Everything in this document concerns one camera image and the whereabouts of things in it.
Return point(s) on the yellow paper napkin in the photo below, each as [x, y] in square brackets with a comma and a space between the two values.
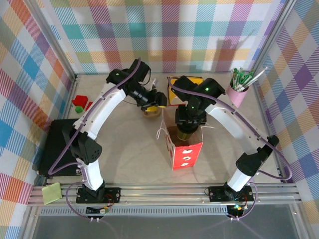
[173, 93]

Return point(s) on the green white paper cup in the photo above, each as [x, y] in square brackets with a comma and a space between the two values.
[185, 135]

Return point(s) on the red white paper bag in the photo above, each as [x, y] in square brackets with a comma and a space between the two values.
[185, 156]

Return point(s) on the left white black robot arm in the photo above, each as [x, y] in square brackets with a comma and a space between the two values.
[104, 109]

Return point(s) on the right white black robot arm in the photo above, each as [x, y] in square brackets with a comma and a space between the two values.
[229, 124]

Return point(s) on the pink cylindrical straw holder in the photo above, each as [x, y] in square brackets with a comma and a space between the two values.
[238, 95]

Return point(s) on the green wrapped drinking straw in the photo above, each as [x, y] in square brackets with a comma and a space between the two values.
[241, 79]
[250, 77]
[234, 77]

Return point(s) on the small red toy block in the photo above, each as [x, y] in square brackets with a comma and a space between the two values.
[89, 105]

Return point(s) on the large red toy block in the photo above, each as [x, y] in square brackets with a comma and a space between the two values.
[79, 100]

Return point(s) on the green toy block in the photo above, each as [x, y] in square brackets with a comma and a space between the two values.
[79, 109]

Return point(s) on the black equipment case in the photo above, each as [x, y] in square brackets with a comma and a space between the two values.
[54, 149]

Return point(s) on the small circuit board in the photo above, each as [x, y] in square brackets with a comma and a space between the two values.
[238, 207]
[98, 210]

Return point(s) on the light green sponge pad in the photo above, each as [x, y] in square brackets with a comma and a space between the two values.
[51, 193]

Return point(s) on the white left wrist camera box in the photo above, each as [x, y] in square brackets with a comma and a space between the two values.
[154, 83]

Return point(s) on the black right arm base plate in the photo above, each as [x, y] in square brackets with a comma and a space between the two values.
[216, 193]

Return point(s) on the aluminium frame rail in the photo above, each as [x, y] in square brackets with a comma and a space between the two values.
[162, 194]

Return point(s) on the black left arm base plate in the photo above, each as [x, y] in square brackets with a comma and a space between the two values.
[112, 194]

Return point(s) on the aluminium corner post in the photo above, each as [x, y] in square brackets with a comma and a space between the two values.
[53, 37]
[271, 37]

